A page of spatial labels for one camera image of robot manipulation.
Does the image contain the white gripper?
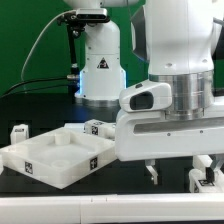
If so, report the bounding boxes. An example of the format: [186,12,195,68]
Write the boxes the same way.
[115,106,224,184]

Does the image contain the white square table top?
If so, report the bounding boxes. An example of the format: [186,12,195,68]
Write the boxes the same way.
[0,127,116,189]

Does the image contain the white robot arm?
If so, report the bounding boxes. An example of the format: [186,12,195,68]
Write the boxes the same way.
[115,0,224,161]

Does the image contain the white tag sheet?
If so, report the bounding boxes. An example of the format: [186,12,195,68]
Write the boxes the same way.
[64,123,84,133]

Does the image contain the white block at left edge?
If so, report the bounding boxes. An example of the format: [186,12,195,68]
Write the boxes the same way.
[0,155,4,175]

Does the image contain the white right fence rail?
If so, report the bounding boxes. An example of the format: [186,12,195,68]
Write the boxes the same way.
[193,155,212,172]

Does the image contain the white fence rail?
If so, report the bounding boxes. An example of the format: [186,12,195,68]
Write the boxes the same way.
[193,155,212,172]
[0,193,224,224]

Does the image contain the white front fence rail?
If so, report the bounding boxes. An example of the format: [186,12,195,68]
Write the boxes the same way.
[0,193,224,224]

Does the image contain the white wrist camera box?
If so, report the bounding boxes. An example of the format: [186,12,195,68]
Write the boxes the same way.
[119,80,172,113]

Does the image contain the black camera on stand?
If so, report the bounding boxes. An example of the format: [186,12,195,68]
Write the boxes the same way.
[57,8,110,38]

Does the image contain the black cables on table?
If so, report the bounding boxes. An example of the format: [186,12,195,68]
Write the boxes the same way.
[0,77,81,100]

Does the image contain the grey camera cable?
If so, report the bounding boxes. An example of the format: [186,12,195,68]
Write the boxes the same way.
[20,12,69,83]

